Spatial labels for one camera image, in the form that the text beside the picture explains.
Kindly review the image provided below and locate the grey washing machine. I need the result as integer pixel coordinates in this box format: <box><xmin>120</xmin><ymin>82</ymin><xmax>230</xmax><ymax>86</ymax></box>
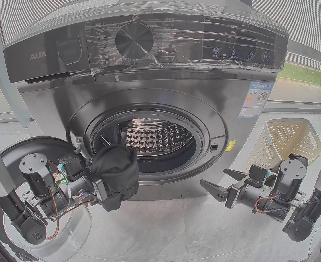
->
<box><xmin>3</xmin><ymin>0</ymin><xmax>289</xmax><ymax>201</ymax></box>

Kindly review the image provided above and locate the washing machine door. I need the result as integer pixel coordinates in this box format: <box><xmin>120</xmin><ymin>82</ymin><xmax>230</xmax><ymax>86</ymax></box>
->
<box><xmin>0</xmin><ymin>136</ymin><xmax>93</xmax><ymax>262</ymax></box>

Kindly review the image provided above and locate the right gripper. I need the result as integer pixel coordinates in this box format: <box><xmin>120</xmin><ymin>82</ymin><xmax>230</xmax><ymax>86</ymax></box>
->
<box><xmin>200</xmin><ymin>169</ymin><xmax>275</xmax><ymax>210</ymax></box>

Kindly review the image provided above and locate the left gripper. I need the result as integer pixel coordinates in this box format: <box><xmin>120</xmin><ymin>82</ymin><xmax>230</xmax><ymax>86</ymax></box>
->
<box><xmin>68</xmin><ymin>175</ymin><xmax>108</xmax><ymax>205</ymax></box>

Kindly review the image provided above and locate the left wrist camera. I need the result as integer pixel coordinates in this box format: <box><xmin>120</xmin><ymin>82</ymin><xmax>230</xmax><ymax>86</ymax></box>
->
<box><xmin>58</xmin><ymin>156</ymin><xmax>86</xmax><ymax>181</ymax></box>

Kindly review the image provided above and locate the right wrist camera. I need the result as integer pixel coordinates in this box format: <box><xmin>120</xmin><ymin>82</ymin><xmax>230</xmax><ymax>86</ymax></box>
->
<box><xmin>247</xmin><ymin>164</ymin><xmax>272</xmax><ymax>188</ymax></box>

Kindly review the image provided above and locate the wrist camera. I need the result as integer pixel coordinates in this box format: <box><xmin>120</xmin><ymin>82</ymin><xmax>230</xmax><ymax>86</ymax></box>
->
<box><xmin>247</xmin><ymin>164</ymin><xmax>272</xmax><ymax>188</ymax></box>
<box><xmin>58</xmin><ymin>156</ymin><xmax>86</xmax><ymax>181</ymax></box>

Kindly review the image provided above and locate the cream laundry basket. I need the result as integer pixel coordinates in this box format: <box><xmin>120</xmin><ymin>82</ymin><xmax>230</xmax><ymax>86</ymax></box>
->
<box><xmin>252</xmin><ymin>118</ymin><xmax>321</xmax><ymax>184</ymax></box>

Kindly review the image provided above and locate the black garment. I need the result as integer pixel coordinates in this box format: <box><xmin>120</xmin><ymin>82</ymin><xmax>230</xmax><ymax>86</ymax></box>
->
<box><xmin>90</xmin><ymin>145</ymin><xmax>140</xmax><ymax>212</ymax></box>

